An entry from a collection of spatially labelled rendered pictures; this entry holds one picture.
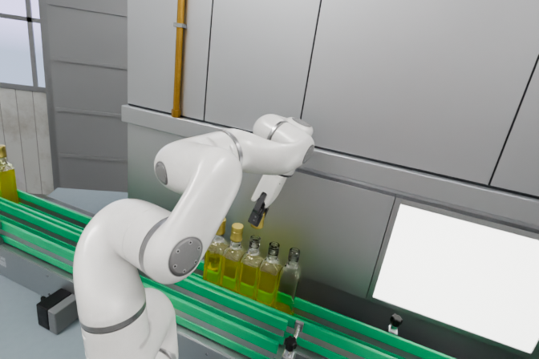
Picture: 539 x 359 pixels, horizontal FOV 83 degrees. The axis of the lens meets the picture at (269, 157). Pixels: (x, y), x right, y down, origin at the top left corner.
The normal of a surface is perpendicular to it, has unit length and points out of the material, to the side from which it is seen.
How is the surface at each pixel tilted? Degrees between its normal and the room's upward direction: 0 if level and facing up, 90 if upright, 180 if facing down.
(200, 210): 74
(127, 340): 82
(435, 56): 90
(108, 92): 90
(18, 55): 90
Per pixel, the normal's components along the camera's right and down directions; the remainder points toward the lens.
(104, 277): 0.51, -0.56
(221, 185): 0.73, 0.02
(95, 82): 0.13, 0.32
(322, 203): -0.35, 0.24
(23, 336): 0.14, -0.94
